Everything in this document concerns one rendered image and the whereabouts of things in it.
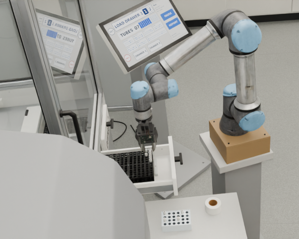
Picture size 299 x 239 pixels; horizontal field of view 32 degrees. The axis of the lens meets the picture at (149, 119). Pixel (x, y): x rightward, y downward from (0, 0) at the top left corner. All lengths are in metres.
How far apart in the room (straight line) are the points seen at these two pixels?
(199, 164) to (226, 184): 0.96
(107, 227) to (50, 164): 0.18
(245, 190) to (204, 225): 0.54
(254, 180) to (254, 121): 0.49
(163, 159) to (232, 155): 0.33
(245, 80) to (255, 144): 0.42
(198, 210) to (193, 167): 1.29
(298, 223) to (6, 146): 2.37
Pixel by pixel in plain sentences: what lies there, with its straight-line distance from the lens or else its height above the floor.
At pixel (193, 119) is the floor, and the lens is 4.05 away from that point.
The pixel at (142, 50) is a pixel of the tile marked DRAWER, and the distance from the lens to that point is 2.96.
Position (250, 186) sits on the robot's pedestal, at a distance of 2.74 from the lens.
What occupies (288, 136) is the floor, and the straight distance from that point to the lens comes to 3.88.
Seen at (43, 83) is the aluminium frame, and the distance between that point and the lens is 1.56.
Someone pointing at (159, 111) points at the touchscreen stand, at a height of 0.48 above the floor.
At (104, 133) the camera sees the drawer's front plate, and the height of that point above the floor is 0.93.
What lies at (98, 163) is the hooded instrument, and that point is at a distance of 1.23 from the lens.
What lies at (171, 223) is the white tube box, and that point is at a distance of 2.24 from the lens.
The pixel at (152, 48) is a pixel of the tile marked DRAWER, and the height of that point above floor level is 1.00.
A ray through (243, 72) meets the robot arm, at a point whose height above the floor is 1.29.
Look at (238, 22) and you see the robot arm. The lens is 2.10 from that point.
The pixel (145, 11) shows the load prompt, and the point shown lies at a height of 1.16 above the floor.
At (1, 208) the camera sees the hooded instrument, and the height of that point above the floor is 1.76.
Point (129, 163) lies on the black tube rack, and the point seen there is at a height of 0.90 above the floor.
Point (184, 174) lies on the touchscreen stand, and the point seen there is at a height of 0.03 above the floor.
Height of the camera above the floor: 2.48
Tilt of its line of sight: 37 degrees down
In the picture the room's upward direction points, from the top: 8 degrees counter-clockwise
